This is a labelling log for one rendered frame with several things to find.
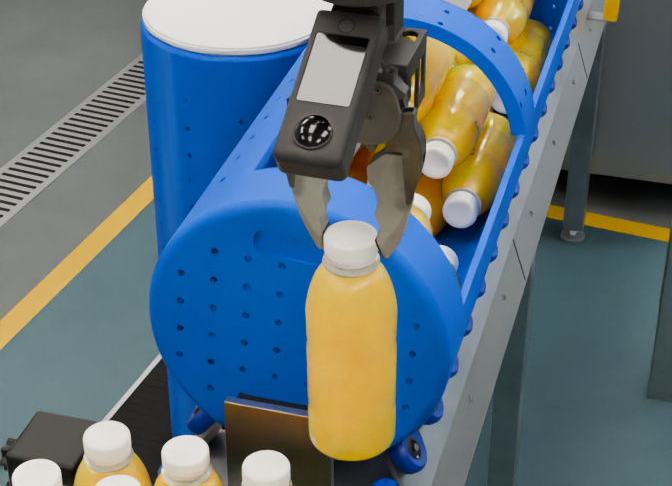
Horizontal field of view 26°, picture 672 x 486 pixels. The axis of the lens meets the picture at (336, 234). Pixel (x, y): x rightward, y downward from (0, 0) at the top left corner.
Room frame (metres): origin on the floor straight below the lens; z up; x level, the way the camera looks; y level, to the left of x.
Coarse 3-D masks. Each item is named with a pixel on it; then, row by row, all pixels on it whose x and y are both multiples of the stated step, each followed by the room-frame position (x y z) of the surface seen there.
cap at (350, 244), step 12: (336, 228) 0.88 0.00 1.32; (348, 228) 0.88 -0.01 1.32; (360, 228) 0.88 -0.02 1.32; (372, 228) 0.88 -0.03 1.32; (324, 240) 0.87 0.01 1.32; (336, 240) 0.87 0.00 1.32; (348, 240) 0.87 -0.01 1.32; (360, 240) 0.87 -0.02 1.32; (372, 240) 0.87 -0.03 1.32; (336, 252) 0.86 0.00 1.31; (348, 252) 0.86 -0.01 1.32; (360, 252) 0.86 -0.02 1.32; (372, 252) 0.86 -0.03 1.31; (336, 264) 0.86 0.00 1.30; (348, 264) 0.86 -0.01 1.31; (360, 264) 0.86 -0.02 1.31
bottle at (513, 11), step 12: (492, 0) 1.74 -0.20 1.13; (504, 0) 1.74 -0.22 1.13; (516, 0) 1.75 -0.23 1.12; (528, 0) 1.78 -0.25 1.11; (480, 12) 1.74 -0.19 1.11; (492, 12) 1.72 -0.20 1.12; (504, 12) 1.72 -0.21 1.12; (516, 12) 1.73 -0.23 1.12; (528, 12) 1.77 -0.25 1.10; (504, 24) 1.71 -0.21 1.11; (516, 24) 1.72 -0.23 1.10; (516, 36) 1.72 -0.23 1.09
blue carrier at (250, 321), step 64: (576, 0) 1.80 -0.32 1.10; (512, 64) 1.45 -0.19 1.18; (256, 128) 1.26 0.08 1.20; (512, 128) 1.41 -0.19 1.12; (256, 192) 1.09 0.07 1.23; (512, 192) 1.34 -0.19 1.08; (192, 256) 1.08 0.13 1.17; (256, 256) 1.07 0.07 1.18; (320, 256) 1.05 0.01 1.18; (192, 320) 1.08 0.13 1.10; (256, 320) 1.07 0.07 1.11; (448, 320) 1.03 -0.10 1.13; (192, 384) 1.08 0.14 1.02; (256, 384) 1.07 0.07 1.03
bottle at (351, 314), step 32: (320, 288) 0.86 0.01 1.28; (352, 288) 0.85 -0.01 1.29; (384, 288) 0.86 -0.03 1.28; (320, 320) 0.85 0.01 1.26; (352, 320) 0.84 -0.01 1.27; (384, 320) 0.85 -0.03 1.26; (320, 352) 0.85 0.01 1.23; (352, 352) 0.84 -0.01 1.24; (384, 352) 0.85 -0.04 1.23; (320, 384) 0.85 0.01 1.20; (352, 384) 0.84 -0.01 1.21; (384, 384) 0.85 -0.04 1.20; (320, 416) 0.85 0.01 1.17; (352, 416) 0.84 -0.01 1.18; (384, 416) 0.85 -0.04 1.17; (320, 448) 0.85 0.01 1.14; (352, 448) 0.84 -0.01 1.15; (384, 448) 0.85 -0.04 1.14
